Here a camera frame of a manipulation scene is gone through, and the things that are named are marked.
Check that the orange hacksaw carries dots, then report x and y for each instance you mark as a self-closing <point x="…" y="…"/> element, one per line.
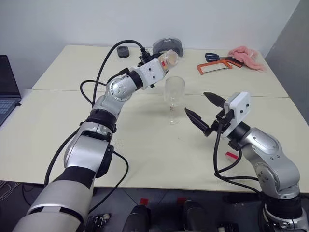
<point x="203" y="65"/>

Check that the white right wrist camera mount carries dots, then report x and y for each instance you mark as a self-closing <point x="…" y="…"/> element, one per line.
<point x="239" y="108"/>

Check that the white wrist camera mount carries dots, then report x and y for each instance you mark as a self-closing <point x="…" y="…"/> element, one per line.
<point x="152" y="71"/>
<point x="239" y="108"/>

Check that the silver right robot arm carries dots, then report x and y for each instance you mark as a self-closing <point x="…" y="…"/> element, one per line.
<point x="268" y="154"/>

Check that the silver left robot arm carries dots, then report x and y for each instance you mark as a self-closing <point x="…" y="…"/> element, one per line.
<point x="87" y="149"/>

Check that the clear wine glass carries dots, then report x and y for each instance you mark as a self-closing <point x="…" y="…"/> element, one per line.
<point x="174" y="89"/>

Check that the black round cylinder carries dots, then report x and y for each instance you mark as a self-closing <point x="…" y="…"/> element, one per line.
<point x="123" y="51"/>

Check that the clear bottle with orange drink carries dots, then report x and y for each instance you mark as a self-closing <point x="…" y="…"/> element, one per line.
<point x="171" y="60"/>

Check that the red tag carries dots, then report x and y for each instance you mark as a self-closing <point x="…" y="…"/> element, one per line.
<point x="181" y="200"/>
<point x="144" y="201"/>

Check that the dark rounded shape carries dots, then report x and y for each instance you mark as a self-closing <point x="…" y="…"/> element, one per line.
<point x="196" y="217"/>
<point x="138" y="220"/>

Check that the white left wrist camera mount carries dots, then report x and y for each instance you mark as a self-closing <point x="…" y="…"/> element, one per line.
<point x="152" y="71"/>

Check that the pink cloth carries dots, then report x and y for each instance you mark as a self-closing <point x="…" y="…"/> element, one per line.
<point x="246" y="56"/>

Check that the grey curved shell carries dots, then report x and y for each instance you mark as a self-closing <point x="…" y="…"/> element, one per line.
<point x="169" y="44"/>

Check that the dark laptop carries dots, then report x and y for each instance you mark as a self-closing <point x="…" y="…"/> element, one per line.
<point x="7" y="82"/>

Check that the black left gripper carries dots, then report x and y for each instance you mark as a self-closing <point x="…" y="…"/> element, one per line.
<point x="144" y="60"/>

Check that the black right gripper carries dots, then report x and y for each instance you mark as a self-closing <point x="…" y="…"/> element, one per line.
<point x="222" y="120"/>

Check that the red and white bottle cap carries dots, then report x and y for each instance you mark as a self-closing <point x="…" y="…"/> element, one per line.
<point x="230" y="155"/>

